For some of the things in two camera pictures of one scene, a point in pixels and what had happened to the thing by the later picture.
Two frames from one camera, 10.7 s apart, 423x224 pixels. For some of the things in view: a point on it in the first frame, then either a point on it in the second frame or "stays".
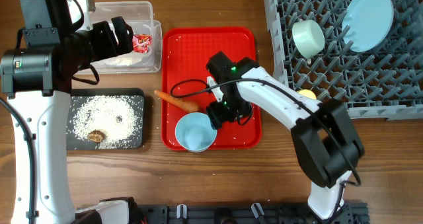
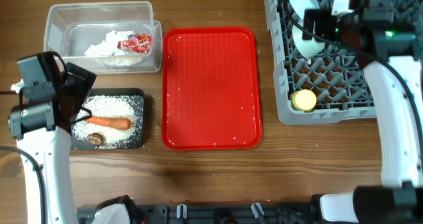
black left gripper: x=125 y=33 to x=82 y=86
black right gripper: x=217 y=117 to x=321 y=17
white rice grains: x=119 y=118 stays
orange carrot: x=180 y=102 to x=115 y=123
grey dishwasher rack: x=384 y=82 stays
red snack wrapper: x=141 y=43 stays
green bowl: x=308 y=37 stays
